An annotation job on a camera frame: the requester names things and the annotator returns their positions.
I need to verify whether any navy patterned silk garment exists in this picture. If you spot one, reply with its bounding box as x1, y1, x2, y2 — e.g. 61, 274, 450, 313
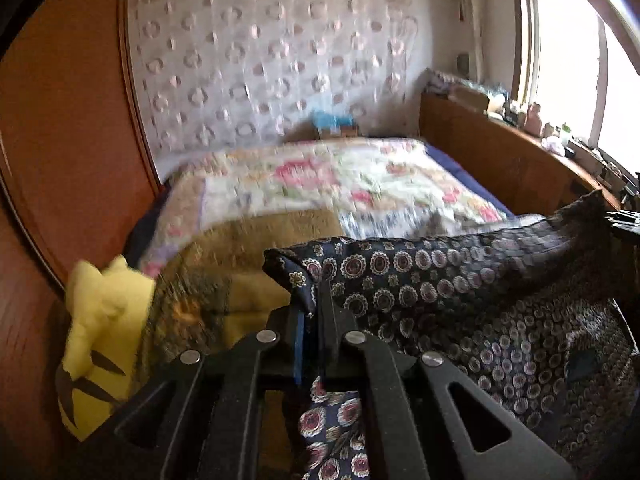
264, 192, 639, 478

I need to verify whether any wooden window cabinet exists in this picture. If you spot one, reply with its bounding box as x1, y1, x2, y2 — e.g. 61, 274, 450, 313
419, 93, 620, 216

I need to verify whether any olive gold folded cloth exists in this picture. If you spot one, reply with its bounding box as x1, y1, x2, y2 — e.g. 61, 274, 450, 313
130, 208, 343, 393

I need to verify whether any yellow plush toy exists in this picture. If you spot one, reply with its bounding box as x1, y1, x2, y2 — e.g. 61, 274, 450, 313
55, 255, 155, 441

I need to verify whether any blue bed sheet edge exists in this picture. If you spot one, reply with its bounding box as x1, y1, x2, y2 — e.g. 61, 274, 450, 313
425, 144, 514, 219

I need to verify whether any window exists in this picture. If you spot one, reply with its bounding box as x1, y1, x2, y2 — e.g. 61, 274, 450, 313
516, 0, 639, 174

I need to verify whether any cardboard box on cabinet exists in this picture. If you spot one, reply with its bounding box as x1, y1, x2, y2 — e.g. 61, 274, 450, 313
448, 84, 490, 114

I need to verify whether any floral pink quilt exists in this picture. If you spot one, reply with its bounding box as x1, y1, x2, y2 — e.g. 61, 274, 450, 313
138, 138, 512, 278

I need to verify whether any wooden wardrobe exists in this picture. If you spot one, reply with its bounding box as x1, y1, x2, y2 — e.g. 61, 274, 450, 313
1, 0, 160, 479

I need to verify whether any blue tissue box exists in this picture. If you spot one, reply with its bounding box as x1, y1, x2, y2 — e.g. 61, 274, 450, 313
310, 110, 359, 140

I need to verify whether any circle patterned sheer curtain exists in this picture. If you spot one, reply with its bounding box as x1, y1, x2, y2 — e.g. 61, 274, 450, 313
129, 0, 419, 158

